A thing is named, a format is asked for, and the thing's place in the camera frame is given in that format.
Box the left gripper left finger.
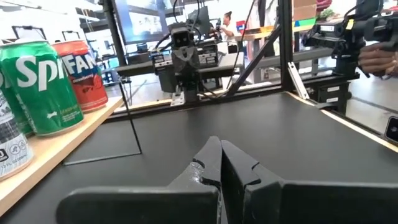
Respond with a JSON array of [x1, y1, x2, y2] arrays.
[[55, 135, 223, 224]]

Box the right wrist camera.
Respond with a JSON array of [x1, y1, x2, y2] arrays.
[[169, 24, 196, 50]]

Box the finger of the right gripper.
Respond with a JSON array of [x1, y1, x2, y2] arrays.
[[170, 48, 187, 75], [185, 46, 201, 75]]

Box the silver aluminium bar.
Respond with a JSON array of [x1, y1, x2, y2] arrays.
[[286, 61, 311, 100]]

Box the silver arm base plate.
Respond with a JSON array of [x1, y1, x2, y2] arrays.
[[170, 91, 187, 107]]

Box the white Celsius can black lid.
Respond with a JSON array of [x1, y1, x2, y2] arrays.
[[0, 90, 35, 182]]

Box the black diagonal frame strut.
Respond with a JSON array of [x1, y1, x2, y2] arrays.
[[226, 24, 282, 97]]

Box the large display screen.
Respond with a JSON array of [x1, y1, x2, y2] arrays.
[[111, 0, 170, 46]]

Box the green Sprite can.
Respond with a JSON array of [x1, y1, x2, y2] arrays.
[[0, 40, 85, 137], [0, 68, 34, 137]]

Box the black vertical frame post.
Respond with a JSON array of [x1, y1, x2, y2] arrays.
[[277, 0, 295, 93]]

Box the person's hand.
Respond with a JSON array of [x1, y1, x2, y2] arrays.
[[357, 42, 398, 78]]

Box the black table mat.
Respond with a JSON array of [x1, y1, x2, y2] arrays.
[[0, 91, 398, 224]]

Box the red Fanta can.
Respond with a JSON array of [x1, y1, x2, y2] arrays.
[[50, 39, 109, 113]]

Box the black rack white labels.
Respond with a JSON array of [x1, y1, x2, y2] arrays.
[[313, 81, 354, 115]]

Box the person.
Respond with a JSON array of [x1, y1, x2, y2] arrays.
[[217, 11, 239, 54]]

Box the wooden shelf black metal legs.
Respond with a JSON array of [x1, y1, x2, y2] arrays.
[[0, 77, 143, 217]]

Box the silver frame bracket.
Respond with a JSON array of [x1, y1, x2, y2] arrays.
[[384, 116, 398, 143]]

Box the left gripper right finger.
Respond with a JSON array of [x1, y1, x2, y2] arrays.
[[220, 139, 398, 224]]

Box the brown cardboard box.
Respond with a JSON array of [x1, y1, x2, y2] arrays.
[[292, 0, 318, 22]]

